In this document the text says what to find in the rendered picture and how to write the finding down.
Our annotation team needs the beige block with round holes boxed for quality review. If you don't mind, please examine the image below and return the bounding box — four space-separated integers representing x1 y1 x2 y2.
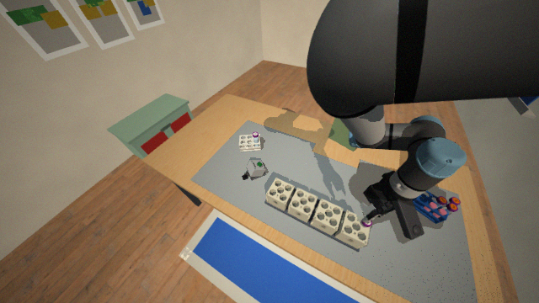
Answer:
310 199 343 236
287 188 318 223
266 178 295 211
334 210 370 249

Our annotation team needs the blue tube rack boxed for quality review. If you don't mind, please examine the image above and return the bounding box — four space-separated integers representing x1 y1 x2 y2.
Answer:
413 191 449 224

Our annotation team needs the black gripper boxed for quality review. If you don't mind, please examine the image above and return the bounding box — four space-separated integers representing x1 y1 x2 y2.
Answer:
360 171 411 222

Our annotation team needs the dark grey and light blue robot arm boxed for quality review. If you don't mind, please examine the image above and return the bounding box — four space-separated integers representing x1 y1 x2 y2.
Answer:
307 0 539 199

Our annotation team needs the grey bench mat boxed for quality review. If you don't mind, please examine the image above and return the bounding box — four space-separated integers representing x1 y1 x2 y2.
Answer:
191 120 478 303

